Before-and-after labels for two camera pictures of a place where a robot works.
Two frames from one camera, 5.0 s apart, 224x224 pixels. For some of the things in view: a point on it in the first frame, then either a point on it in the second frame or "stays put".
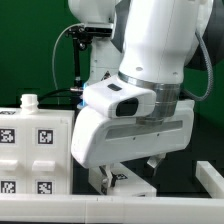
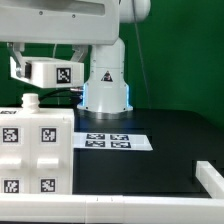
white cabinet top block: [126, 182] → [51, 73]
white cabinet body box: [37, 147] stays put
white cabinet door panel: [47, 159] stays put
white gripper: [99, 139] → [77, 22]
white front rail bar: [206, 207] stays put
